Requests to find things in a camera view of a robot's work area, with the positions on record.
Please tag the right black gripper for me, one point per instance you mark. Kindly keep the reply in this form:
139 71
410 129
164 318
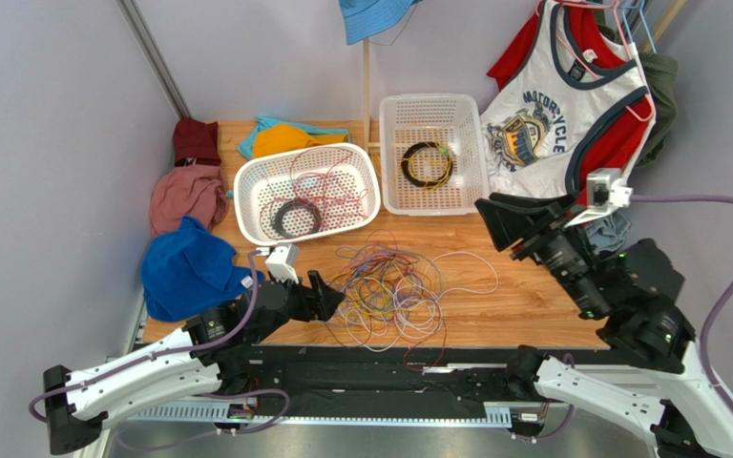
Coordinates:
536 234

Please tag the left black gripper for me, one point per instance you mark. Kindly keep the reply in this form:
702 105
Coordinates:
321 303

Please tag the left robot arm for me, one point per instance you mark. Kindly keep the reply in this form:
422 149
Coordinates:
202 357

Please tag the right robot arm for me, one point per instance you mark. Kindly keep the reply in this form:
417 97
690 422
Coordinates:
634 293

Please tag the grey denim garment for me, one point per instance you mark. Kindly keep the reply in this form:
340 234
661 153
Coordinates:
607 235

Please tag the rectangular white plastic basket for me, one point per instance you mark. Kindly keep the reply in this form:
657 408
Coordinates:
431 155

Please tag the rounded white plastic basket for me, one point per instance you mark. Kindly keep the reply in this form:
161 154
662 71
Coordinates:
306 194

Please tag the white motorcycle tank top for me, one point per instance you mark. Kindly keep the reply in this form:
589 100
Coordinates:
551 127

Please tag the blue cloth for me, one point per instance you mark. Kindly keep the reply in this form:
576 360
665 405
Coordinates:
189 270

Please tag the orange cloth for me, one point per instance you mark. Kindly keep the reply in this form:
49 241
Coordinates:
285 138

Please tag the teal cloth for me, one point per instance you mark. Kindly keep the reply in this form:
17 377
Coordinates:
266 122

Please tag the pink cloth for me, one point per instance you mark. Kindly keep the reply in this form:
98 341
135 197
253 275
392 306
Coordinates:
198 191

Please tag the dark green garment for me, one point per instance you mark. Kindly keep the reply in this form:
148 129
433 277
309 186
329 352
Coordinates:
661 73

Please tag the maroon cloth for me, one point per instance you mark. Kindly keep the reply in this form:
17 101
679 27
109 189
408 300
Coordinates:
196 142

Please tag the pink clothes hanger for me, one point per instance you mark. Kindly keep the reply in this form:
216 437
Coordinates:
606 62

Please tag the light blue bucket hat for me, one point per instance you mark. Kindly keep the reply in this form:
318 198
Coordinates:
365 18

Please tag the wooden rack pole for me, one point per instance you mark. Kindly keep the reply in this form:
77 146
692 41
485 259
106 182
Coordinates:
658 16

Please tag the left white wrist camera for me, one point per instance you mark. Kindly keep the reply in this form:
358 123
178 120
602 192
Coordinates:
280 260

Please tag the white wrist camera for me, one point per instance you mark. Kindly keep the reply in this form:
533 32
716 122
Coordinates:
607 191
280 260

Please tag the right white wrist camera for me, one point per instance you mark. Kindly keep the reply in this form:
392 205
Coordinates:
607 191

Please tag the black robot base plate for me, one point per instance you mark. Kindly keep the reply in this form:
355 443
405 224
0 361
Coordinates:
328 380

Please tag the aluminium slotted rail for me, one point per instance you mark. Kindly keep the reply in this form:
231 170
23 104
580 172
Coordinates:
225 414

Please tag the metal corner rail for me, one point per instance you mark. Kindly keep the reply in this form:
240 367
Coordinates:
148 44

